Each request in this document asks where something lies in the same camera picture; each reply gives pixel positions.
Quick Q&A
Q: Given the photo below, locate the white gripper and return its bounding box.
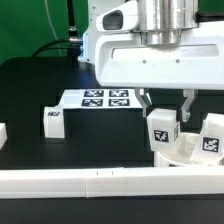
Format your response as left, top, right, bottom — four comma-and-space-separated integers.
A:
95, 24, 224, 122

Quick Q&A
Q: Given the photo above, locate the white round stool seat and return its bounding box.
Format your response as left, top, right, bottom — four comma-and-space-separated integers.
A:
153, 131, 224, 168

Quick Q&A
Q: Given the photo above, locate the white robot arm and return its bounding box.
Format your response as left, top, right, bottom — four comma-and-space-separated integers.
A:
80, 0, 224, 121

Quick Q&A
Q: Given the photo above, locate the white marker base sheet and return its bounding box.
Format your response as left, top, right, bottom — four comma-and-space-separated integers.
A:
59, 89, 142, 109

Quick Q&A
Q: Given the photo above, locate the white front fence bar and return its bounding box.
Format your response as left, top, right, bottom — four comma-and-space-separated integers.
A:
0, 166, 224, 199

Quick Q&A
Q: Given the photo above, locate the white left fence block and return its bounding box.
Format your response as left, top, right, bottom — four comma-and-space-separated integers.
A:
0, 123, 7, 150

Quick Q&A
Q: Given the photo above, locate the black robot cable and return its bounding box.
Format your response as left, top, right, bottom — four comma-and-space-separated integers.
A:
31, 0, 84, 58

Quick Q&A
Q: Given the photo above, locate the white thin cable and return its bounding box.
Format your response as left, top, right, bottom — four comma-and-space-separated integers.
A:
43, 0, 64, 58

